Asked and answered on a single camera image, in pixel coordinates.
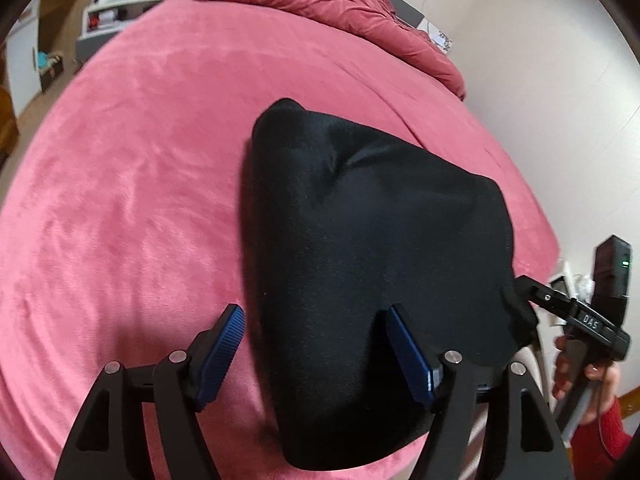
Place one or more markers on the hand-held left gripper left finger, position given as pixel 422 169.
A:
pixel 222 355

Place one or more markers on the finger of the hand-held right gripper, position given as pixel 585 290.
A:
pixel 542 296

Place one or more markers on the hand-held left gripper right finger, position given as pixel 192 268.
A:
pixel 410 355

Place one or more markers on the black pants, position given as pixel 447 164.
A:
pixel 375 220

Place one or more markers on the person's right forearm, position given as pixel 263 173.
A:
pixel 600 450

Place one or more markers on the person's right hand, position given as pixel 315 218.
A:
pixel 565 370

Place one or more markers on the pink fleece blanket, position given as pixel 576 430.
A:
pixel 125 185

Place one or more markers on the white floral bedside cabinet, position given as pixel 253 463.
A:
pixel 115 15
pixel 441 37

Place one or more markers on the grey headboard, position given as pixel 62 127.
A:
pixel 405 7

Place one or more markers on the white wooden wardrobe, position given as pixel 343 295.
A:
pixel 30 50

